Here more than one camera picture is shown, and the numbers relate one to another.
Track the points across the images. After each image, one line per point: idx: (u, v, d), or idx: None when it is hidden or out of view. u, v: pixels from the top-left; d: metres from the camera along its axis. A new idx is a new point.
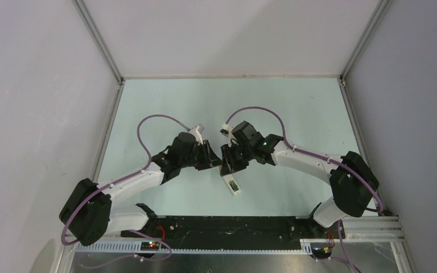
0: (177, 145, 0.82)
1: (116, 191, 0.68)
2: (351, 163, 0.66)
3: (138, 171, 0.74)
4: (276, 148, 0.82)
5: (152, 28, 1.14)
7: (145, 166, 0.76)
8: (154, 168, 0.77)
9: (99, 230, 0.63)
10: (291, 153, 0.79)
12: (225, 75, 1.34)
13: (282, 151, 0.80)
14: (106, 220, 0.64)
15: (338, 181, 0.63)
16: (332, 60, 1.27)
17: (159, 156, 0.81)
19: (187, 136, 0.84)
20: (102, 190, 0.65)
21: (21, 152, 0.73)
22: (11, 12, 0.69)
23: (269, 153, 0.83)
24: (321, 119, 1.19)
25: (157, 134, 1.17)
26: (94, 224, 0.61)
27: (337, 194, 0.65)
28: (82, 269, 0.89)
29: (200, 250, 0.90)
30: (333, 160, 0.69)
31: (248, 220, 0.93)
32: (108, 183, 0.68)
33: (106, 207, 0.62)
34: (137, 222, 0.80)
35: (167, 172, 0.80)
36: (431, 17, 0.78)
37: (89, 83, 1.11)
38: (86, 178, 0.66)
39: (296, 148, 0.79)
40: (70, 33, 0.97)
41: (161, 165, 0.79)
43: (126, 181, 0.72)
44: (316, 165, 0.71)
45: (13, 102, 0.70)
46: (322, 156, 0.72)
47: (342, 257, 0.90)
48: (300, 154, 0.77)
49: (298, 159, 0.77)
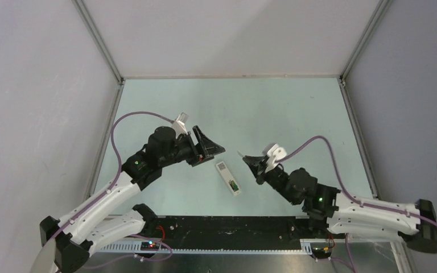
0: (152, 145, 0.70)
1: (79, 226, 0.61)
2: (427, 211, 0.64)
3: (103, 193, 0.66)
4: (339, 205, 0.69)
5: (151, 28, 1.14)
7: (111, 184, 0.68)
8: (124, 182, 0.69)
9: (79, 259, 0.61)
10: (360, 210, 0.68)
12: (225, 75, 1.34)
13: (349, 209, 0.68)
14: (80, 253, 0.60)
15: (432, 239, 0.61)
16: (333, 60, 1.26)
17: (133, 160, 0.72)
19: (164, 132, 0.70)
20: (62, 229, 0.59)
21: (22, 152, 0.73)
22: (12, 13, 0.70)
23: (332, 211, 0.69)
24: (321, 119, 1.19)
25: (135, 141, 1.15)
26: (65, 261, 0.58)
27: (417, 242, 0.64)
28: (83, 269, 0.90)
29: (200, 250, 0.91)
30: (415, 215, 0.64)
31: (248, 220, 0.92)
32: (67, 221, 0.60)
33: (69, 249, 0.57)
34: (131, 227, 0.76)
35: (144, 177, 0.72)
36: (431, 17, 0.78)
37: (88, 83, 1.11)
38: (49, 216, 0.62)
39: (365, 203, 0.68)
40: (69, 33, 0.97)
41: (132, 173, 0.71)
43: (90, 208, 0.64)
44: (396, 220, 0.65)
45: (13, 101, 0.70)
46: (399, 209, 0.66)
47: (342, 257, 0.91)
48: (372, 209, 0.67)
49: (372, 215, 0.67)
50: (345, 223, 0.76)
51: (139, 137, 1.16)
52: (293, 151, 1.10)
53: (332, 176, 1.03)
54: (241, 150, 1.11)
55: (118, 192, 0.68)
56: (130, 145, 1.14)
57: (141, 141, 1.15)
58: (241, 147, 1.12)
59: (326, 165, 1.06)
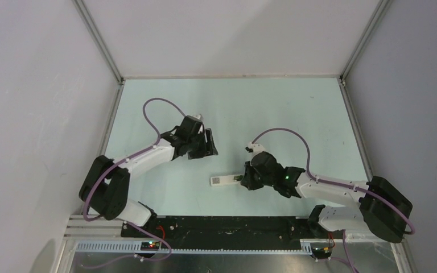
0: (188, 125, 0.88)
1: (132, 165, 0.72)
2: (378, 187, 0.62)
3: (151, 147, 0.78)
4: (299, 182, 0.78)
5: (151, 28, 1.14)
7: (157, 142, 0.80)
8: (165, 144, 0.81)
9: (118, 203, 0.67)
10: (315, 185, 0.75)
12: (225, 75, 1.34)
13: (305, 184, 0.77)
14: (124, 195, 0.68)
15: (369, 210, 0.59)
16: (333, 60, 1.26)
17: (168, 133, 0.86)
19: (196, 118, 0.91)
20: (119, 164, 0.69)
21: (21, 152, 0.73)
22: (11, 14, 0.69)
23: (293, 187, 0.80)
24: (321, 120, 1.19)
25: (165, 121, 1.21)
26: (114, 198, 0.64)
27: (372, 223, 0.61)
28: (82, 269, 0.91)
29: (200, 250, 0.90)
30: (360, 189, 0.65)
31: (248, 220, 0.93)
32: (124, 158, 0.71)
33: (124, 180, 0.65)
34: (140, 217, 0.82)
35: (177, 147, 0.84)
36: (431, 17, 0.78)
37: (89, 83, 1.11)
38: (102, 156, 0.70)
39: (320, 179, 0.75)
40: (69, 33, 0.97)
41: (170, 140, 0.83)
43: (139, 156, 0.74)
44: (343, 194, 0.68)
45: (13, 102, 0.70)
46: (347, 184, 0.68)
47: (342, 257, 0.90)
48: (324, 185, 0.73)
49: (324, 189, 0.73)
50: (330, 216, 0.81)
51: (168, 118, 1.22)
52: (293, 151, 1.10)
53: (332, 176, 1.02)
54: (242, 150, 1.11)
55: (161, 149, 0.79)
56: (161, 123, 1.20)
57: (169, 121, 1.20)
58: (241, 146, 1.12)
59: (326, 164, 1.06)
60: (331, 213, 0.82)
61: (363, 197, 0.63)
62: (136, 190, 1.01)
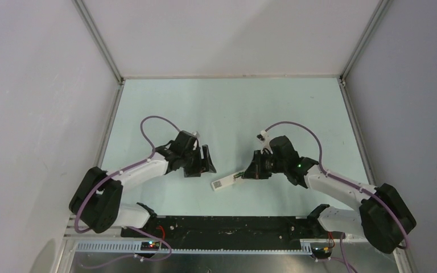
0: (181, 139, 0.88)
1: (126, 177, 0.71)
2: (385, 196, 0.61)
3: (144, 160, 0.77)
4: (309, 170, 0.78)
5: (151, 28, 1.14)
7: (151, 156, 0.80)
8: (160, 157, 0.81)
9: (109, 216, 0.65)
10: (323, 178, 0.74)
12: (225, 75, 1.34)
13: (314, 175, 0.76)
14: (116, 208, 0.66)
15: (368, 211, 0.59)
16: (333, 60, 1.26)
17: (163, 147, 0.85)
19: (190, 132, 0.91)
20: (112, 176, 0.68)
21: (21, 152, 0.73)
22: (11, 14, 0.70)
23: (301, 175, 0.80)
24: (321, 120, 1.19)
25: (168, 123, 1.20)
26: (104, 212, 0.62)
27: (368, 226, 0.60)
28: (82, 268, 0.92)
29: (200, 250, 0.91)
30: (366, 190, 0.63)
31: (248, 220, 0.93)
32: (118, 170, 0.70)
33: (116, 193, 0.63)
34: (139, 218, 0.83)
35: (170, 162, 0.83)
36: (431, 17, 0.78)
37: (89, 84, 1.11)
38: (97, 167, 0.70)
39: (330, 173, 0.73)
40: (69, 34, 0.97)
41: (165, 154, 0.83)
43: (132, 169, 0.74)
44: (348, 193, 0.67)
45: (13, 102, 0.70)
46: (354, 183, 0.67)
47: (339, 257, 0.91)
48: (333, 180, 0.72)
49: (330, 185, 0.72)
50: (330, 215, 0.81)
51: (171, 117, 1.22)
52: None
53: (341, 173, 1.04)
54: (242, 151, 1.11)
55: (155, 162, 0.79)
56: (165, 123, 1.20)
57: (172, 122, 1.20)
58: (240, 146, 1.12)
59: (326, 164, 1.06)
60: (334, 213, 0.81)
61: (366, 199, 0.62)
62: (136, 190, 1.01)
